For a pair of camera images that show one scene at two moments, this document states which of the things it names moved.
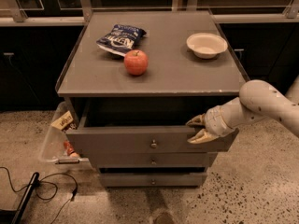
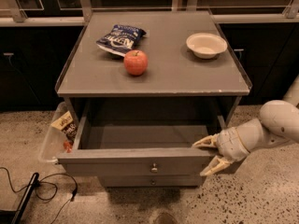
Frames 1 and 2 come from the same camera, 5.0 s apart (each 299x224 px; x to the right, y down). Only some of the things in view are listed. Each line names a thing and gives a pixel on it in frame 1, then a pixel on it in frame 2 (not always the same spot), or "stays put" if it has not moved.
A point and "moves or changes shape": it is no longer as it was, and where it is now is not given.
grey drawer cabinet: [135, 80] stays put
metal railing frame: [68, 5] stays put
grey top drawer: [121, 140] moves or changes shape
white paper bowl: [206, 45] stays put
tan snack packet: [63, 121] stays put
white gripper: [215, 120] → [229, 144]
